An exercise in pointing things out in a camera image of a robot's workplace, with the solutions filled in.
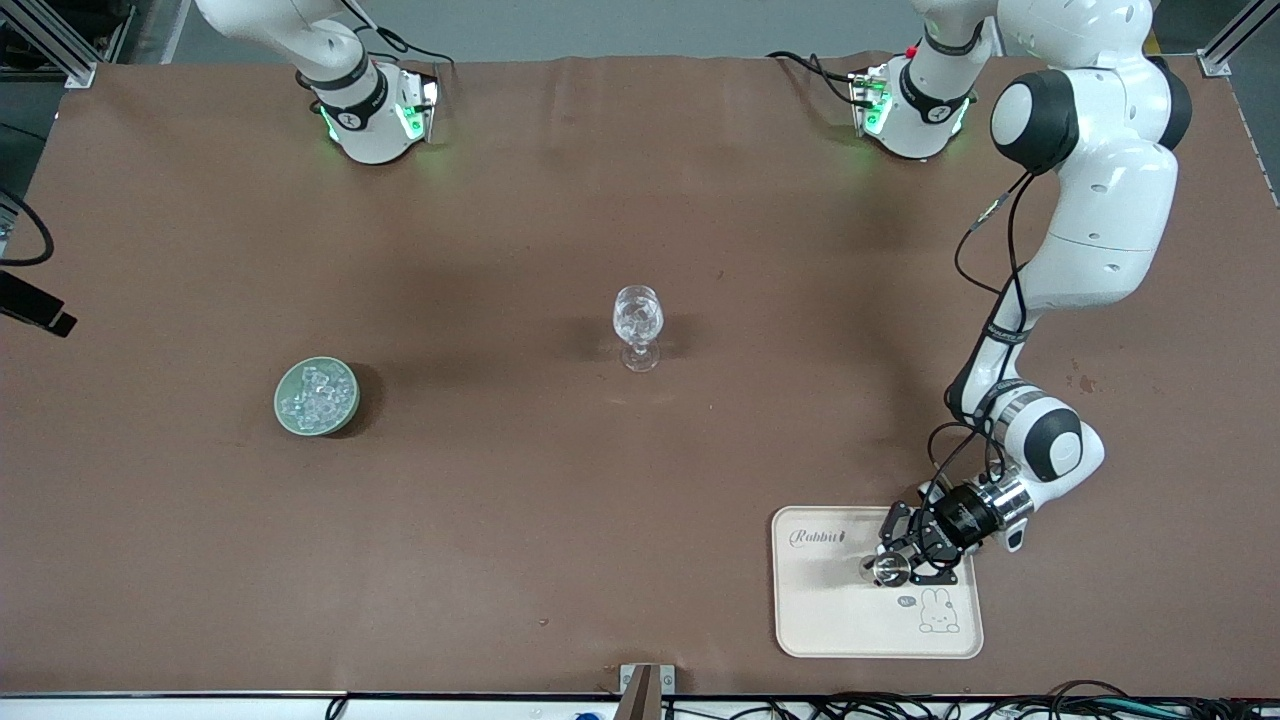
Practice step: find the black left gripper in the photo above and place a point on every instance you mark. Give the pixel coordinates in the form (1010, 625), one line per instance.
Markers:
(958, 519)

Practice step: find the small silver metal cup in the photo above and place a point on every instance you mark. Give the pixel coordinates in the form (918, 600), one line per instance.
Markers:
(888, 570)

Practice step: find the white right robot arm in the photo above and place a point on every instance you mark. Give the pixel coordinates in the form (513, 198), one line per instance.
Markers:
(370, 130)

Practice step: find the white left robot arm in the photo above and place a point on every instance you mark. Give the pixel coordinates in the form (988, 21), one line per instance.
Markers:
(1110, 200)

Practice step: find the pile of clear ice cubes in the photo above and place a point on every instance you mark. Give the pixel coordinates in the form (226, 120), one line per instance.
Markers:
(315, 395)

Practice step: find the clear stemmed wine glass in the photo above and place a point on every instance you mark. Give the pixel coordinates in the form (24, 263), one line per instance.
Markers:
(638, 320)

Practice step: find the cream rabbit print tray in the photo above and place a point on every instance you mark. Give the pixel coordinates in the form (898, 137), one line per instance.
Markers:
(840, 620)

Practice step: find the mint green round bowl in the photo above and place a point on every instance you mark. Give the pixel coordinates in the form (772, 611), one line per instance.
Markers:
(300, 429)

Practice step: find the brown table mat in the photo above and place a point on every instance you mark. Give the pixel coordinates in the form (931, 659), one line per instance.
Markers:
(500, 520)

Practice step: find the aluminium frame post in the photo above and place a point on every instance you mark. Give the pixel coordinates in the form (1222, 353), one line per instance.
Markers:
(55, 45)
(1240, 35)

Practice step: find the grey bracket with wooden post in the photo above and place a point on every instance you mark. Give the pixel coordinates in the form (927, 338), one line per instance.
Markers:
(645, 700)

